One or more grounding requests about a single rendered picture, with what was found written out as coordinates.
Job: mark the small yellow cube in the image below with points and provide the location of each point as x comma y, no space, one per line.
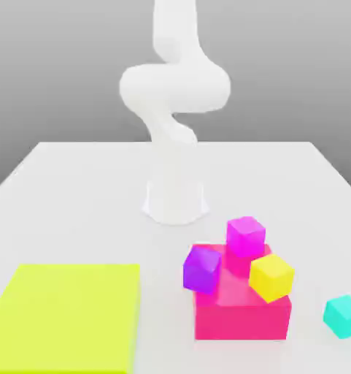
271,277

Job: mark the large pink box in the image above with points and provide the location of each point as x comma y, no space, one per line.
239,318

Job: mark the large yellow-green box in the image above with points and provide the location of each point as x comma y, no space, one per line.
64,315

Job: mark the small purple cube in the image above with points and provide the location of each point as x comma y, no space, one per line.
201,270

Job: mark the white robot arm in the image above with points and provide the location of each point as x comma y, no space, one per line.
175,87

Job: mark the small magenta cube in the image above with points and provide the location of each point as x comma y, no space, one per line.
245,236

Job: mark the small turquoise cube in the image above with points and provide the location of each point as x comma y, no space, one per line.
343,317

